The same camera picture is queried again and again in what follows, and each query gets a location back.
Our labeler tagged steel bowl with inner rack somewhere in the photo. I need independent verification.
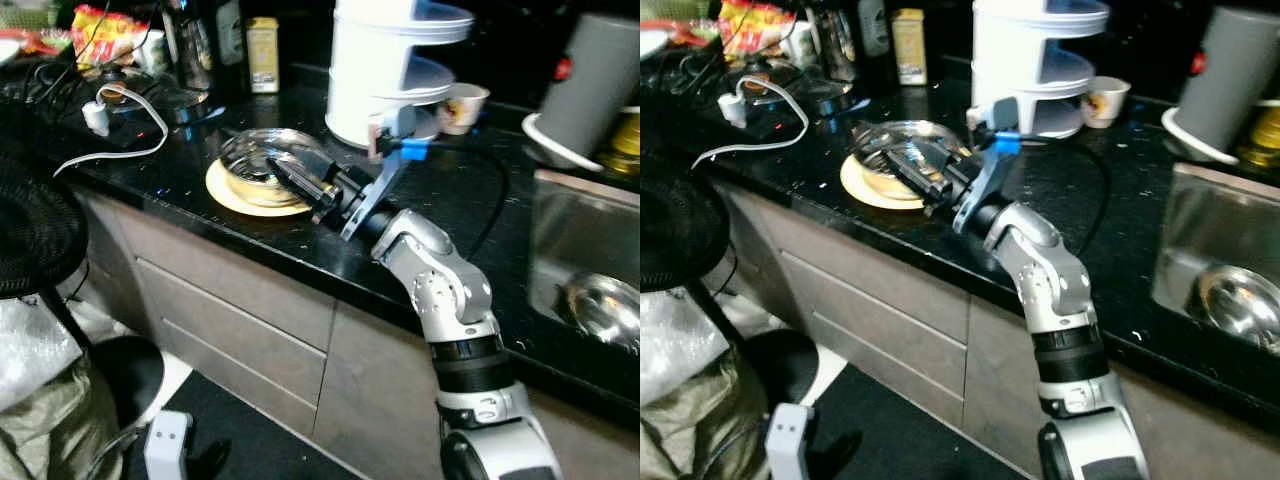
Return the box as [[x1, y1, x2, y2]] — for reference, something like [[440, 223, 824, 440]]
[[855, 120, 966, 201], [218, 128, 331, 209]]

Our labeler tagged grey wooden kitchen cabinet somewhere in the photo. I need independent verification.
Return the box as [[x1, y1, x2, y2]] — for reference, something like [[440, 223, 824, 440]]
[[70, 190, 641, 480], [720, 180, 1280, 480]]

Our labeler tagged black floor mat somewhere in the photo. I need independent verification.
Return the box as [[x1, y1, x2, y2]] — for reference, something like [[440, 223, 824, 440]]
[[150, 370, 361, 480], [800, 365, 1011, 480]]

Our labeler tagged pale yellow plate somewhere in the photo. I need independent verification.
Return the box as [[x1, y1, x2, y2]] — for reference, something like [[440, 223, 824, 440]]
[[840, 150, 951, 211], [205, 158, 321, 218]]

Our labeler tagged black round fan base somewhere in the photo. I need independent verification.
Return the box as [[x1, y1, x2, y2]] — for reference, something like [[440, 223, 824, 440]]
[[90, 335, 166, 401], [740, 328, 821, 406]]

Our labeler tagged yellow tin box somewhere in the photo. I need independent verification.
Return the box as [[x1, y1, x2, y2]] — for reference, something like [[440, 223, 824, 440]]
[[892, 8, 928, 86], [245, 17, 281, 94]]

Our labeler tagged white tiered storage rack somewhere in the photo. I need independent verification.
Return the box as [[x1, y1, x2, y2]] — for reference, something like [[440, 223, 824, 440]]
[[325, 0, 476, 151], [972, 0, 1111, 141]]

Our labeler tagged glass pot lid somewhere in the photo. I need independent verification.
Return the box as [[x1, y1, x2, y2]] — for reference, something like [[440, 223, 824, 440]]
[[100, 65, 211, 126], [740, 60, 851, 116]]

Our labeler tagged dark bottle with white label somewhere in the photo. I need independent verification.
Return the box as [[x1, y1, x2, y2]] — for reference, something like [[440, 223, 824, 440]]
[[855, 0, 893, 59], [210, 0, 246, 71]]

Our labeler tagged olive green bag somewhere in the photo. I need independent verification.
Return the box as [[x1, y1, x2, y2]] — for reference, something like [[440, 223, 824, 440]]
[[0, 355, 121, 480], [640, 350, 761, 480]]

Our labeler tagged shiny steel coffee pot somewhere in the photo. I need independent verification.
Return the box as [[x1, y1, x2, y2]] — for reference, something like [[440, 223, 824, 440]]
[[160, 0, 216, 96], [805, 0, 861, 83]]

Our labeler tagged black power strip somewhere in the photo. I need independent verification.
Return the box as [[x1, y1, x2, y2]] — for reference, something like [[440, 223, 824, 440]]
[[700, 100, 801, 141], [40, 105, 161, 151]]

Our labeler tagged white printed cup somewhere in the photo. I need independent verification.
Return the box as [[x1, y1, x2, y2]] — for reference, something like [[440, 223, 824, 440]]
[[1082, 76, 1131, 129], [440, 83, 491, 136]]

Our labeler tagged clear plastic wrap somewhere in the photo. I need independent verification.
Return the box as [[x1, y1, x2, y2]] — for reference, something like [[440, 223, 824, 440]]
[[0, 295, 86, 411], [640, 290, 731, 406]]

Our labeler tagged red yellow snack bag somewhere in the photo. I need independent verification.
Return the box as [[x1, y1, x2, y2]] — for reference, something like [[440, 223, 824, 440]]
[[72, 5, 149, 66], [718, 0, 796, 56]]

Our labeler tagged stainless steel sink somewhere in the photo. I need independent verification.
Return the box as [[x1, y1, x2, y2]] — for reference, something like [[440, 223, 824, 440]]
[[530, 170, 641, 353], [1150, 162, 1280, 356]]

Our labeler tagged black electric fan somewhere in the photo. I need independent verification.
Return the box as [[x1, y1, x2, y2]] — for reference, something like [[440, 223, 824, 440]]
[[640, 160, 736, 293], [0, 150, 91, 301]]

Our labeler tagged grey cylindrical kettle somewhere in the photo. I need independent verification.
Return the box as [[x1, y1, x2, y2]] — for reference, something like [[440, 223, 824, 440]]
[[1162, 5, 1280, 166], [520, 12, 641, 173]]

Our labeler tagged small steel bowl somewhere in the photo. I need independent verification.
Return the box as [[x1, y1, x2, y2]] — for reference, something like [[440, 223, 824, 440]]
[[1195, 265, 1280, 351], [560, 272, 641, 351]]

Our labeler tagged yellow cooking oil bottle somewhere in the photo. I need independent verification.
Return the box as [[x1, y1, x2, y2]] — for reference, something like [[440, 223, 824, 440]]
[[1240, 105, 1280, 169], [600, 110, 641, 176]]

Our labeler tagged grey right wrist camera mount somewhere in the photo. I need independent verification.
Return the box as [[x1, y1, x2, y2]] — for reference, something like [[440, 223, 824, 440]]
[[950, 97, 1023, 236], [340, 105, 431, 241]]

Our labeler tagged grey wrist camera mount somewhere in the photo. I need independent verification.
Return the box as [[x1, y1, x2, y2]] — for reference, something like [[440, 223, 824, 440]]
[[143, 408, 193, 480], [950, 97, 1023, 236], [765, 403, 816, 480], [340, 105, 431, 241]]

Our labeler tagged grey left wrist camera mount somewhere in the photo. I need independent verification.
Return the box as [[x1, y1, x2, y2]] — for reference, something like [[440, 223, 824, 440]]
[[143, 408, 193, 480], [765, 403, 816, 480]]

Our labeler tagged thin white charger cable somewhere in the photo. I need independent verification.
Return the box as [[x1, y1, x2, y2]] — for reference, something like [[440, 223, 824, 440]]
[[52, 85, 171, 179], [690, 78, 809, 169]]

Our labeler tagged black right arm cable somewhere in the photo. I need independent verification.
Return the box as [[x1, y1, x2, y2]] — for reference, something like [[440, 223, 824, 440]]
[[1015, 135, 1111, 256], [420, 140, 511, 261]]

